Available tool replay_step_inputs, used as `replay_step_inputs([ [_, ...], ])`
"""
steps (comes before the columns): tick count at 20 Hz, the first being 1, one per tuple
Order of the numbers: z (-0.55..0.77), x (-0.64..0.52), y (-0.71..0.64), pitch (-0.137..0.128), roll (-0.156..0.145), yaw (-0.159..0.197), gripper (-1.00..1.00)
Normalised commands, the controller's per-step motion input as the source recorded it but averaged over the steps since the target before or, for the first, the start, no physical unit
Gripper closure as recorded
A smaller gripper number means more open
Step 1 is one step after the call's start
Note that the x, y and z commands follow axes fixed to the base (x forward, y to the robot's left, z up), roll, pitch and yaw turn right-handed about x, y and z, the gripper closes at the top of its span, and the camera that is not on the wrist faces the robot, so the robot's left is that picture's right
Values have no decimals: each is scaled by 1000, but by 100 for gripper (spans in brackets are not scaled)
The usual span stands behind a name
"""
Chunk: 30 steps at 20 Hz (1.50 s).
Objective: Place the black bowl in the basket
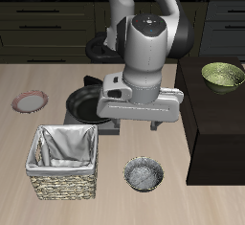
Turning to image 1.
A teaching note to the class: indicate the black bowl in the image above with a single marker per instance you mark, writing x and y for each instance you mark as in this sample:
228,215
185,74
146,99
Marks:
143,174

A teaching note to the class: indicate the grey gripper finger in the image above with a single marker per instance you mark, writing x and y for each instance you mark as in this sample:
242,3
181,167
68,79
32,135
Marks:
116,123
155,125

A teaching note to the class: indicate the green bowl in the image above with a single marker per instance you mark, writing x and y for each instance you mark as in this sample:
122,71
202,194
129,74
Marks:
223,77

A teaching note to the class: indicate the black frying pan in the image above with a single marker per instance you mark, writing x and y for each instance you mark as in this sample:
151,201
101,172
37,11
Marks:
85,103

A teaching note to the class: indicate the white plate with red rim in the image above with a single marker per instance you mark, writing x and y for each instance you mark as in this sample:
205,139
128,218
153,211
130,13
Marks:
29,101

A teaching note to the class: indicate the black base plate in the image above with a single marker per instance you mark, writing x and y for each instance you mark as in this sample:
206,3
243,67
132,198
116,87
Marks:
99,49

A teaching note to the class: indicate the dark wooden cabinet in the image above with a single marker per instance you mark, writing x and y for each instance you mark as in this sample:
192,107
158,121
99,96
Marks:
213,123

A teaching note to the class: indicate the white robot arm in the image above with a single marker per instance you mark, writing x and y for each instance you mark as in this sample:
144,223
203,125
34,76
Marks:
145,48

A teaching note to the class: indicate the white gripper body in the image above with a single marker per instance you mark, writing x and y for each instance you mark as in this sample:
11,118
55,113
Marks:
137,109

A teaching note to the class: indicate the woven basket with white liner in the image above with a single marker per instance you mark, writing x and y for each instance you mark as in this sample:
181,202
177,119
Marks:
62,162

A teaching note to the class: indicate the grey stove plate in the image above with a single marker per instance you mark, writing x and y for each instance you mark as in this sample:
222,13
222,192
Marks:
108,129

